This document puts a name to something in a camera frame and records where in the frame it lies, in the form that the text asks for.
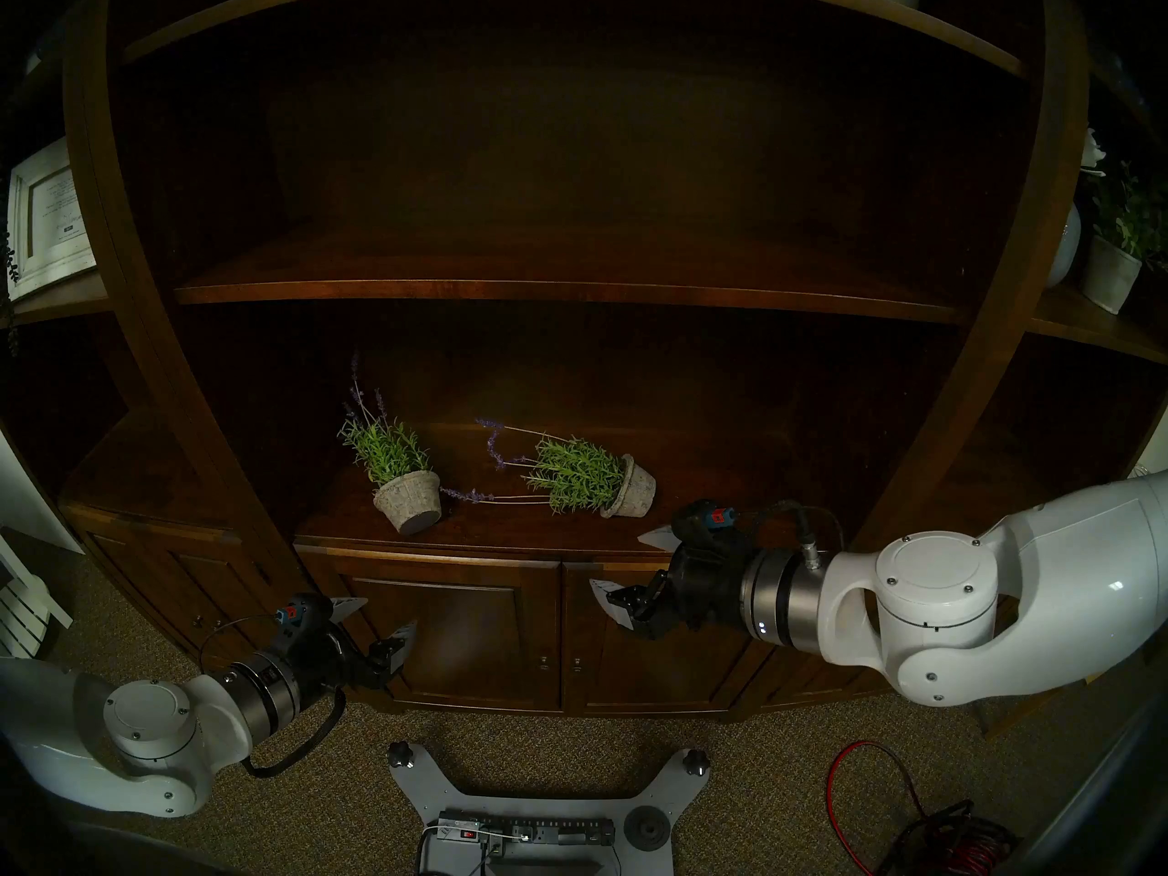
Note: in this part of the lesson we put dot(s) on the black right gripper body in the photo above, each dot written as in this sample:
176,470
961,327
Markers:
712,582

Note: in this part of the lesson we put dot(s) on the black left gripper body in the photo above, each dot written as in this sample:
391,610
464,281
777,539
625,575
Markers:
328,664

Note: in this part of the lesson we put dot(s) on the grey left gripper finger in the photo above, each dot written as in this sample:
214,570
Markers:
391,657
345,607

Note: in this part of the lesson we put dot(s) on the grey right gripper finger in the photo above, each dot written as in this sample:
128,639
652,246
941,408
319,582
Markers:
662,537
639,605

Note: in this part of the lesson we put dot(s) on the fake lavender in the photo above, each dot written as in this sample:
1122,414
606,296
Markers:
408,503
634,491

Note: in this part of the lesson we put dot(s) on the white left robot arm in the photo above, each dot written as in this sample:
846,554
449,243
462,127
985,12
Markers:
146,728

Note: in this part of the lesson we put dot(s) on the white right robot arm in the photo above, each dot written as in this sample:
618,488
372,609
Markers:
958,600

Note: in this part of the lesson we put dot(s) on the dark hanging plant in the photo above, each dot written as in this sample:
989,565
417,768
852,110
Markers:
7,263

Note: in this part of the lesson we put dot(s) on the green plant in white pot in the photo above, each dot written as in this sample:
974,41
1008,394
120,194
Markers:
1109,276

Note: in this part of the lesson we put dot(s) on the black star knob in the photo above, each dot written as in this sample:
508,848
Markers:
399,754
698,761

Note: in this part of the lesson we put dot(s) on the black round rubber disc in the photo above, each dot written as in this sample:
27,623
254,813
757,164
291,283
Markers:
644,829

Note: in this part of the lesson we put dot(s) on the grey power strip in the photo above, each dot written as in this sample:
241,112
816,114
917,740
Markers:
547,831

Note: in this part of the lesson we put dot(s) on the dark wooden shelf cabinet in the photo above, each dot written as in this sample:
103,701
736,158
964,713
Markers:
584,245

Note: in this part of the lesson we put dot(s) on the white wooden chair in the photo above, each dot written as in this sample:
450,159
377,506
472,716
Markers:
23,610

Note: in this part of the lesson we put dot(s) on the white framed certificate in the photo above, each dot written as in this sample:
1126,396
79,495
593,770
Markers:
55,217

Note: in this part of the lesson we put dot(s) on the white round vase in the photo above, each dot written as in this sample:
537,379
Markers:
1063,245

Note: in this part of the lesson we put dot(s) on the white artificial flower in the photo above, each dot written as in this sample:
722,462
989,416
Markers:
1092,149

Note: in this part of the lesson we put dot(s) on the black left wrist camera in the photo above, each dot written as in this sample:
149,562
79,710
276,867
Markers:
297,614

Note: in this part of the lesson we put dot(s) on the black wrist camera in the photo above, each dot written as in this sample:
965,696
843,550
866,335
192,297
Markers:
707,518
297,614

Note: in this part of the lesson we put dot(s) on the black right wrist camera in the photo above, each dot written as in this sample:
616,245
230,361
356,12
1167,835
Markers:
707,518

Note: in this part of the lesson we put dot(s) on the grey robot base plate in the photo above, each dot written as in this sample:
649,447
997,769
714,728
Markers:
547,806

